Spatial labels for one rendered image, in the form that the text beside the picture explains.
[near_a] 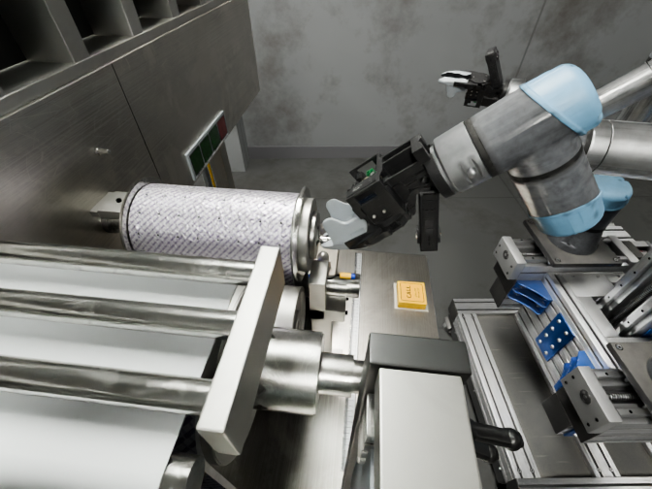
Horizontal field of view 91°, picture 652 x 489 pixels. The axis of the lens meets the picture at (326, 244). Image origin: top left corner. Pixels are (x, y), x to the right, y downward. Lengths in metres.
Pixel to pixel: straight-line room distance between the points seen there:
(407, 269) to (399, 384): 0.79
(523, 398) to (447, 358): 1.50
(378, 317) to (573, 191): 0.52
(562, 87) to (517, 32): 2.80
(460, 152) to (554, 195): 0.12
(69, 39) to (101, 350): 0.49
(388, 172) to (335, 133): 2.68
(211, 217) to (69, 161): 0.21
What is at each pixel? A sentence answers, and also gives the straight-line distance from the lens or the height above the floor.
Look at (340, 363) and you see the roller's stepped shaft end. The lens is 0.27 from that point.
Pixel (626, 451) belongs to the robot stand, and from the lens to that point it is 1.80.
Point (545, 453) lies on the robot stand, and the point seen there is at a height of 0.21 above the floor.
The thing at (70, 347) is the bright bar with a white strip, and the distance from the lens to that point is 0.22.
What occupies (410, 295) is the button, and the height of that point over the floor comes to 0.92.
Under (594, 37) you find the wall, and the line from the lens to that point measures 3.52.
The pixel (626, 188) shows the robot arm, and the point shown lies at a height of 1.04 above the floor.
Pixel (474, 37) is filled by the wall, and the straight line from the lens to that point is 3.08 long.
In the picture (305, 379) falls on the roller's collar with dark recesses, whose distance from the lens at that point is 0.25.
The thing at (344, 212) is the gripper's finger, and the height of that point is 1.28.
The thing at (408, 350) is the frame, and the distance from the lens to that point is 0.18.
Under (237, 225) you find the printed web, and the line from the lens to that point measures 0.46.
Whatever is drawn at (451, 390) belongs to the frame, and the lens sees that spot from 0.17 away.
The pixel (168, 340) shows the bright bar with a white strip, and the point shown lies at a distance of 0.20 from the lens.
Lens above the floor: 1.59
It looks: 45 degrees down
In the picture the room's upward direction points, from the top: straight up
